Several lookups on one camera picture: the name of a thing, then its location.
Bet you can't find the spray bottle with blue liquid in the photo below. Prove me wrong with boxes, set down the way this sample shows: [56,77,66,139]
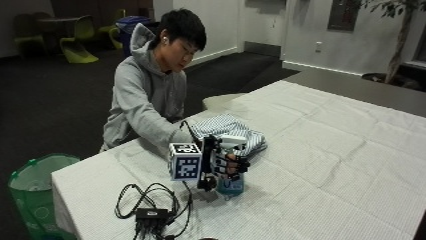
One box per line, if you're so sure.
[215,134,249,198]

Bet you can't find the folded striped cloth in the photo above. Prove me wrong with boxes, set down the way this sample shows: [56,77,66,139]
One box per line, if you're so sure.
[188,113,269,158]

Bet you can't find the white cube with black markers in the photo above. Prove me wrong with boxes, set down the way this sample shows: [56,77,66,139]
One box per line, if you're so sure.
[167,142,205,182]

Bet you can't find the white tablecloth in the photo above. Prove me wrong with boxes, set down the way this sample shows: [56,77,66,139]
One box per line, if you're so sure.
[50,79,426,240]

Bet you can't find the black hub box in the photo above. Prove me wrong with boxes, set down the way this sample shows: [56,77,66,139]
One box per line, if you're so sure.
[135,207,173,222]

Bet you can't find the the person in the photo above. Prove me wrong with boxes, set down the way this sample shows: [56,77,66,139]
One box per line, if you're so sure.
[99,8,211,158]

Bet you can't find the dark plant pot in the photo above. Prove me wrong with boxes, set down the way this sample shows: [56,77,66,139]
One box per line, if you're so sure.
[361,72,424,92]

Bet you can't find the green mesh bin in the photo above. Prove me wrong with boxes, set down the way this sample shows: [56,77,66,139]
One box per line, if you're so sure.
[6,152,83,240]

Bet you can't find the blue bin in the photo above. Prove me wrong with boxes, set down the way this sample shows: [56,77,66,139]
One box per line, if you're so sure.
[115,15,154,58]

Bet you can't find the green chair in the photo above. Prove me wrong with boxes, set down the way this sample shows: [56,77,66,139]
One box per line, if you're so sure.
[98,9,128,51]
[59,14,100,65]
[12,13,48,57]

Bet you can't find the indoor tree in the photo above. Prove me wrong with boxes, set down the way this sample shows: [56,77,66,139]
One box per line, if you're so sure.
[359,0,426,84]

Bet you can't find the dark round table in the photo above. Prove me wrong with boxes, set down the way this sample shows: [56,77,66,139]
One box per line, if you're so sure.
[36,16,83,52]

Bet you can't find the black glove cable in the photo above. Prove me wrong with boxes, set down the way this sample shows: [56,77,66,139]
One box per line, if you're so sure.
[179,119,203,145]

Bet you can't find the black looped cables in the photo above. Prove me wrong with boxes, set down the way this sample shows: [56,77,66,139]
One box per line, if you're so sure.
[114,181,195,240]

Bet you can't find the dark wall frame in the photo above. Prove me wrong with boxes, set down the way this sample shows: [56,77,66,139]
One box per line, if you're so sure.
[327,0,363,33]

